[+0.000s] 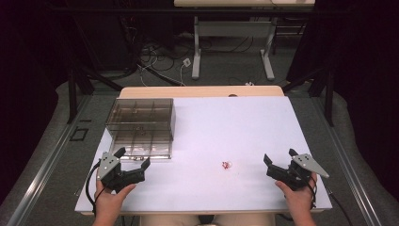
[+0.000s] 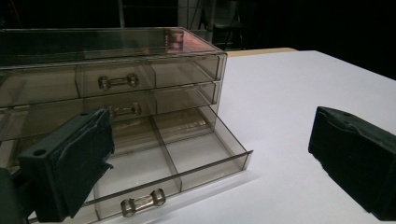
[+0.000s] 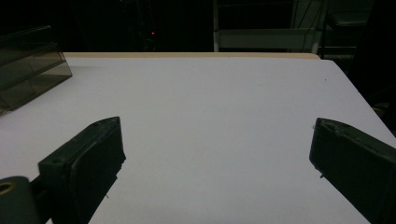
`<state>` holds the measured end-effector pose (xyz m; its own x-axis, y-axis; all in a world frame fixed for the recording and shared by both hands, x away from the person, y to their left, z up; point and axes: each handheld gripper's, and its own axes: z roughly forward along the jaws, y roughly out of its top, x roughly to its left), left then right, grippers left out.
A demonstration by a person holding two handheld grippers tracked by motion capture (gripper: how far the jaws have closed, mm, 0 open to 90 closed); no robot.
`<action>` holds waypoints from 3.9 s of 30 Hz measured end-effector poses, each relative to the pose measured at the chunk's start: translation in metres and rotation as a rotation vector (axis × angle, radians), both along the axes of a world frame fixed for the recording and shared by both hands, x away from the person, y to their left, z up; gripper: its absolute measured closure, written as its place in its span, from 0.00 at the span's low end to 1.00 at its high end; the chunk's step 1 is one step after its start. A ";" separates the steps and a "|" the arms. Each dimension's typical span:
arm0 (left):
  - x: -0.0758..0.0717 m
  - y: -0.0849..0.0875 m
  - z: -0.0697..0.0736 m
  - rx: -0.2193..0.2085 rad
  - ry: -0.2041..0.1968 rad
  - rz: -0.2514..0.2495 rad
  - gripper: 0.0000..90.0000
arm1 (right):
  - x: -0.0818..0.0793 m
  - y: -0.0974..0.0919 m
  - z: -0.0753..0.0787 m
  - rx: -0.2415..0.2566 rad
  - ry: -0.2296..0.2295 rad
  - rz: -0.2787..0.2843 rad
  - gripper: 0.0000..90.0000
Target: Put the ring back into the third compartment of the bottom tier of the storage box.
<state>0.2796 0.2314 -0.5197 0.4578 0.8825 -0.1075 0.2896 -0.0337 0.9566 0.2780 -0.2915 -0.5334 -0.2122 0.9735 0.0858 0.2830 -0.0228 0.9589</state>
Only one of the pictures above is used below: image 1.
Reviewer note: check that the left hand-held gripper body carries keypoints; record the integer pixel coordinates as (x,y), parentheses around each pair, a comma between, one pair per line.
(124,178)

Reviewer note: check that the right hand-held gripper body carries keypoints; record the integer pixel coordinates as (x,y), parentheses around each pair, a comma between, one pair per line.
(287,177)

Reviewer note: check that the person's right hand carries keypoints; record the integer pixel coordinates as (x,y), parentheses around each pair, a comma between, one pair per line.
(299,201)

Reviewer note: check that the person's left hand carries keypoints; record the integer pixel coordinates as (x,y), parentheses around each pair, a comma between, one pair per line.
(108,202)

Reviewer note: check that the clear grey compartment drawer box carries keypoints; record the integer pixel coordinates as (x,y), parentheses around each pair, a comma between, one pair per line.
(141,125)

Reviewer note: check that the white table mat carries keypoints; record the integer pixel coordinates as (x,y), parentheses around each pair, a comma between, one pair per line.
(213,132)

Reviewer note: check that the black metal stand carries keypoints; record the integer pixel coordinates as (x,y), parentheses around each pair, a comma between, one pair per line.
(328,100)
(72,97)

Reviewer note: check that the light wooden table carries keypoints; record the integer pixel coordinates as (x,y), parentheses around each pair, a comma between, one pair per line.
(200,91)

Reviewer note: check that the white power adapter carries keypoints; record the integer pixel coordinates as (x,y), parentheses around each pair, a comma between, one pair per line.
(186,62)

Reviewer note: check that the white desk with metal legs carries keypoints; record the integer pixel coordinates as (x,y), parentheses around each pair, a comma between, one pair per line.
(233,29)

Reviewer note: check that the black metal crossbar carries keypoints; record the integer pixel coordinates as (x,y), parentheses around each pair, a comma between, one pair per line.
(175,10)

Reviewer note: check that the black floor hatch frame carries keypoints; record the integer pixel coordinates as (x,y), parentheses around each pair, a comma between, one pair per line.
(78,134)

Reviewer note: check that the grey metal floor rail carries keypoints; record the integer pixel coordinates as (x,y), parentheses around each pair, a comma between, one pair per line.
(348,163)
(47,163)

